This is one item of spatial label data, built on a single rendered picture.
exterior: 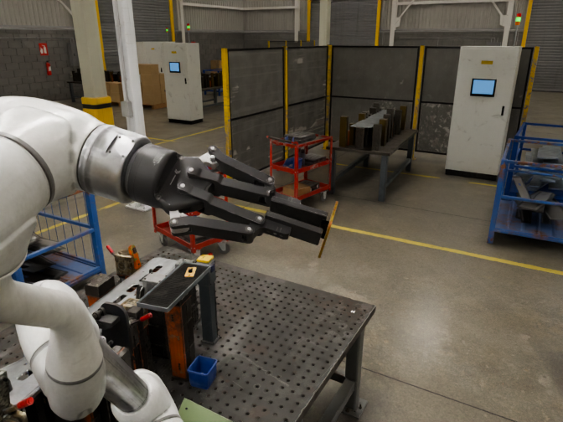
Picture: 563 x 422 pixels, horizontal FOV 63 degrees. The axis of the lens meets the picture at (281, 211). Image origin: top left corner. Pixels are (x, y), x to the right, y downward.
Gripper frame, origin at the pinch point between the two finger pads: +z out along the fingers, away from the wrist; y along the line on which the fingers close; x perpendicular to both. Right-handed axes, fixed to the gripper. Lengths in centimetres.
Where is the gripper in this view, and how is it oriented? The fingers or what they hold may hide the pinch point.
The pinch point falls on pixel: (295, 220)
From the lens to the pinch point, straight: 55.5
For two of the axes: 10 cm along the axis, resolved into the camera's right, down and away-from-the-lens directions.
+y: 3.0, -8.0, 5.2
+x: -0.8, 5.3, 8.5
